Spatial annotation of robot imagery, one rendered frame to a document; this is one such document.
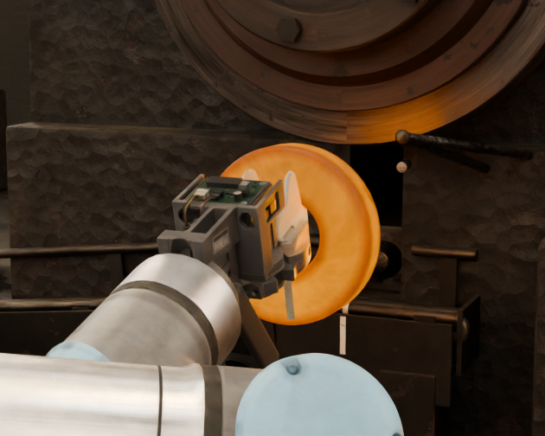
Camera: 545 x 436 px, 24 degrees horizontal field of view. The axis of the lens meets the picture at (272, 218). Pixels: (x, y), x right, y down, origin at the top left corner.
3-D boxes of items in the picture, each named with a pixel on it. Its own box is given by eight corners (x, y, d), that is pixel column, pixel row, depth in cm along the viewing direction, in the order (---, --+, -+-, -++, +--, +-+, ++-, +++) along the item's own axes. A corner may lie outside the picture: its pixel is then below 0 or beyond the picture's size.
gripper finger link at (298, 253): (324, 223, 103) (285, 273, 96) (325, 240, 104) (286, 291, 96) (271, 219, 105) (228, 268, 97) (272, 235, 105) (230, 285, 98)
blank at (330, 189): (207, 149, 112) (190, 152, 109) (373, 135, 106) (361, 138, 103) (225, 319, 114) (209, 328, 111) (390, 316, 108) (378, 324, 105)
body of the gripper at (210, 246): (290, 176, 97) (227, 246, 87) (300, 274, 101) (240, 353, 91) (200, 169, 100) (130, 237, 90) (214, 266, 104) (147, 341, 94)
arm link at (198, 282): (226, 400, 87) (104, 382, 91) (253, 363, 91) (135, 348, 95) (209, 286, 83) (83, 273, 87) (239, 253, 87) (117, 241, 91)
